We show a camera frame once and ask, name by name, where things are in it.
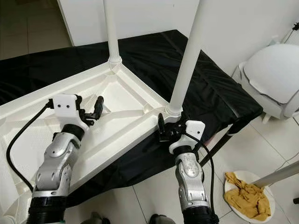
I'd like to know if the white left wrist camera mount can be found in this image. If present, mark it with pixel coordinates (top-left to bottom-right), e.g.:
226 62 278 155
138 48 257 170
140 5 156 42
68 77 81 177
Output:
51 94 90 127

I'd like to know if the grey robot foot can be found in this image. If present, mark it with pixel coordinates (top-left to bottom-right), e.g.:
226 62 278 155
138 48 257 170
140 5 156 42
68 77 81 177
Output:
84 212 109 224
149 213 174 224

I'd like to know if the white plastic table top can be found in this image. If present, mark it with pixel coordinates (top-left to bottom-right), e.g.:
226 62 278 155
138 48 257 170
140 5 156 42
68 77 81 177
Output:
0 63 184 221

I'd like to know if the black tablecloth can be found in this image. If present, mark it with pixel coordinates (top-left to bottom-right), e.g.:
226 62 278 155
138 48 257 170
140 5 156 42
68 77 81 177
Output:
0 29 264 209

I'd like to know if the grey right robot foot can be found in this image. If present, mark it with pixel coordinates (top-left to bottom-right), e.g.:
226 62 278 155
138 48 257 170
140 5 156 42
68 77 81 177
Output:
149 213 174 224

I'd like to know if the white round appliance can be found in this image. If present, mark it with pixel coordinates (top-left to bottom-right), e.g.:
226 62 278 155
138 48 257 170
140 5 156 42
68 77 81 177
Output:
231 36 299 120

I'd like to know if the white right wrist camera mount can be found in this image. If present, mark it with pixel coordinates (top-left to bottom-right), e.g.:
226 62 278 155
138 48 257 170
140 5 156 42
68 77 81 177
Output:
170 120 206 155

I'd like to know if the white round basin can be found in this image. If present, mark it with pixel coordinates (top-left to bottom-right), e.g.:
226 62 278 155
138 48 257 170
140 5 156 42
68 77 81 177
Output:
223 170 276 221

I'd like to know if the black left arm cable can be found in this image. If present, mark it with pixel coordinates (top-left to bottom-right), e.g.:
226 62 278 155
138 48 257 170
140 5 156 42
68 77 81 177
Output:
6 100 55 193

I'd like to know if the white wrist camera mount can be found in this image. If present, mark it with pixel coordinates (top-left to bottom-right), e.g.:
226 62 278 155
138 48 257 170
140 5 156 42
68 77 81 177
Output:
51 94 90 127
170 120 206 155

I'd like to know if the thin white floor cable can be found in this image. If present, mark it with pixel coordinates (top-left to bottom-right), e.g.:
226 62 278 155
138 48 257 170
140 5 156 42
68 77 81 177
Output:
280 158 299 172

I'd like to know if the grey left robot foot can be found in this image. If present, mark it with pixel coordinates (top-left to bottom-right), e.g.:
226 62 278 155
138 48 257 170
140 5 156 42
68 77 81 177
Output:
84 212 109 224

